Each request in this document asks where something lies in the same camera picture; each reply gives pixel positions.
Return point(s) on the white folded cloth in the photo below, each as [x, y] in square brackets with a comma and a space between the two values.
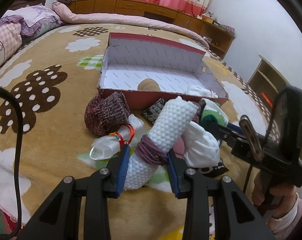
[201, 149]

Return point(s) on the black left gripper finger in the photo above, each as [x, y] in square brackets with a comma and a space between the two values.
[228, 133]

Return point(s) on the purple ruffled pillow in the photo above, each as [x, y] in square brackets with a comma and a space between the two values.
[31, 18]

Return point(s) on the white waffle towel roll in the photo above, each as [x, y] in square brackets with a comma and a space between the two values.
[153, 148]

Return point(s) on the red cardboard box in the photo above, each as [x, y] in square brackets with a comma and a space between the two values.
[131, 58]

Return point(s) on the maroon knitted bundle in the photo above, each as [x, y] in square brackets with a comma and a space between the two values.
[105, 115]

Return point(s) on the pink rolled sock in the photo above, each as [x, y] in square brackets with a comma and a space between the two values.
[179, 148]

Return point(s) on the dark patterned fabric pouch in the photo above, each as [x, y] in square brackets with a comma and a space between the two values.
[151, 114]

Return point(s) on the black white patterned fabric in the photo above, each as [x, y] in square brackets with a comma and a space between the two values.
[214, 171]

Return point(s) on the pink rolled quilt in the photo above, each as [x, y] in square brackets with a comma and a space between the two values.
[69, 17]

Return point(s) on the tan cartoon plush blanket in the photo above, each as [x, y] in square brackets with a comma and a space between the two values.
[53, 78]

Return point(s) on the green white fabric item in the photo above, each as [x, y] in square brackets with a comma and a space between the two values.
[212, 112]

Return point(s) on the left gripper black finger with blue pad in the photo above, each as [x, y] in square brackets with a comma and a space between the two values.
[58, 216]
[235, 216]

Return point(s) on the long wooden cabinet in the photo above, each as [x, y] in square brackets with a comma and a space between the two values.
[219, 39]

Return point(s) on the light wooden shelf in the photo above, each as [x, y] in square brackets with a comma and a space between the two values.
[266, 82]

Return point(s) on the beige sock ball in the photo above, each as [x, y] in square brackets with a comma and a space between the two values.
[148, 85]

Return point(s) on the clear white rolled cloth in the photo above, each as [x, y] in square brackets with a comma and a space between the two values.
[107, 146]

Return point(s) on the pink checked cartoon pillow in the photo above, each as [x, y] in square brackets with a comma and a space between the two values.
[10, 40]

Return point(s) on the right hand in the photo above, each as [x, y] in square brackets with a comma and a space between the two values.
[287, 191]

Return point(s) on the dark wooden headboard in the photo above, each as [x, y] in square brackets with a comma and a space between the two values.
[17, 4]

